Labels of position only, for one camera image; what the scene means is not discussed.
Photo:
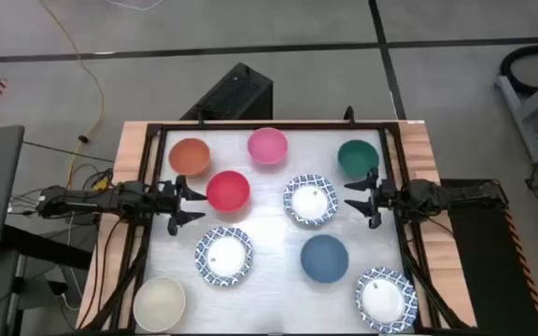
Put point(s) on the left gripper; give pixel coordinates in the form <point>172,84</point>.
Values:
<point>164,200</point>

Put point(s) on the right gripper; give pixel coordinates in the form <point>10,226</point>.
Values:
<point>390,198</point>

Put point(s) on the green bowl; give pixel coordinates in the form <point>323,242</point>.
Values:
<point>357,156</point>

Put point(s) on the red bowl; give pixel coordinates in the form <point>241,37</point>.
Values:
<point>228,191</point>

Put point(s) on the orange bowl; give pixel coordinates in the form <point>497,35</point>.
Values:
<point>189,156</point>

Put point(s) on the blue bowl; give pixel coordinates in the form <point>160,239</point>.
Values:
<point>324,258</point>

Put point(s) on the cream bowl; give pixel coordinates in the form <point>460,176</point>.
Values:
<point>159,303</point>

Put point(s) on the pink bowl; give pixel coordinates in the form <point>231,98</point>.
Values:
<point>267,145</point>

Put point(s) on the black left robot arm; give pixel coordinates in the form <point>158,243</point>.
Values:
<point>87,200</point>

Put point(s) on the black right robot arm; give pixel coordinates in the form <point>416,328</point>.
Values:
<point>460,196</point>

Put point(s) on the black table clamp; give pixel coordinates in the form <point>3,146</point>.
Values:
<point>200,116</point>
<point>349,116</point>

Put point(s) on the black perforated tower case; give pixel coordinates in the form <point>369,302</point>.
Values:
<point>231,93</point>

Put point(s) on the black floor plug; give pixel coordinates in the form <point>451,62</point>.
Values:
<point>83,138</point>

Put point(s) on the large hazard-striped black mat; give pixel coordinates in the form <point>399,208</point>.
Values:
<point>488,270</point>

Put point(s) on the black desk stand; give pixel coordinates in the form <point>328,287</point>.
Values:
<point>40,242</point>

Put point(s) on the grey metal stand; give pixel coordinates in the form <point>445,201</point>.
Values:
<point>516,116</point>

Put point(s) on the black metal table frame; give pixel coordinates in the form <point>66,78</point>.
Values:
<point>273,126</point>

